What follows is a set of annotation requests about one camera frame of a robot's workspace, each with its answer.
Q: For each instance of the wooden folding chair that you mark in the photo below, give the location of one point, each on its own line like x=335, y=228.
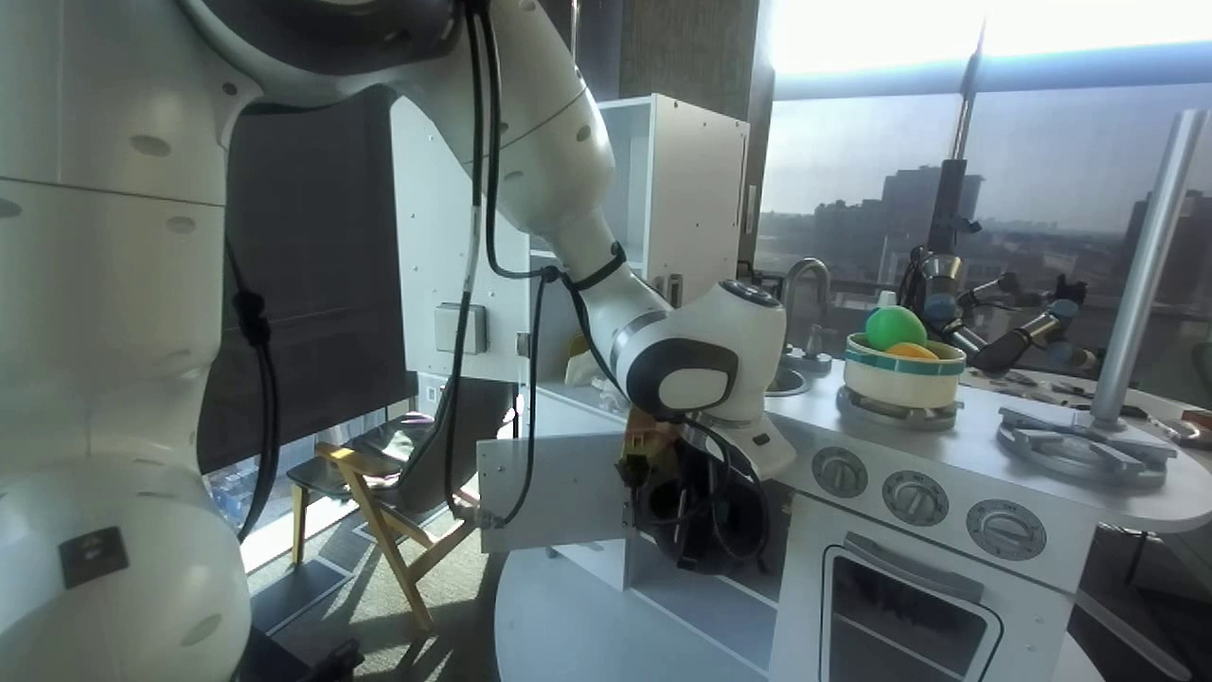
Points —
x=381, y=504

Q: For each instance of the grey oven knob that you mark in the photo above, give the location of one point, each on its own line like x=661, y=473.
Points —
x=839, y=473
x=1004, y=528
x=913, y=498

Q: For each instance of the white oven door with window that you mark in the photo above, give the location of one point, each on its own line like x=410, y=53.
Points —
x=912, y=618

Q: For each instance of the brass wrist camera mount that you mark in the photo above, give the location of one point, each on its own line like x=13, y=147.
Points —
x=647, y=455

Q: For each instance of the silver toy faucet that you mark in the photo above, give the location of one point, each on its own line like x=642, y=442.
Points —
x=810, y=286

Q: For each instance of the white toy kitchen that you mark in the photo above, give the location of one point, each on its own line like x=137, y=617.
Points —
x=912, y=504

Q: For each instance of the green object on counter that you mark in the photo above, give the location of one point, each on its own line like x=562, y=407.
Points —
x=903, y=379

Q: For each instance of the green toy ball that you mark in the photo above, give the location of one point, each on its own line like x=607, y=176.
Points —
x=897, y=327

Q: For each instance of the white under-sink cabinet door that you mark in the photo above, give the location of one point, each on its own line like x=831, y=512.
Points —
x=570, y=488

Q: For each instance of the silver metal pole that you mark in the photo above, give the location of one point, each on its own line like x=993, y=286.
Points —
x=1142, y=277

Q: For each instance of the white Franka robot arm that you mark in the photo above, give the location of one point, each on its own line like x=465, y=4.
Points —
x=115, y=317

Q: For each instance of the yellow toy food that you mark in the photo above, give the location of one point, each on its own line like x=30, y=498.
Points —
x=913, y=353

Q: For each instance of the grey box on door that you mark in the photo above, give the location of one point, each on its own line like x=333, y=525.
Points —
x=454, y=333

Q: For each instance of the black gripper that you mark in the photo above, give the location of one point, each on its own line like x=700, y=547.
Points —
x=676, y=504

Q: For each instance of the tall arched white cabinet door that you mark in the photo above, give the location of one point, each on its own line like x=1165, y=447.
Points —
x=429, y=228

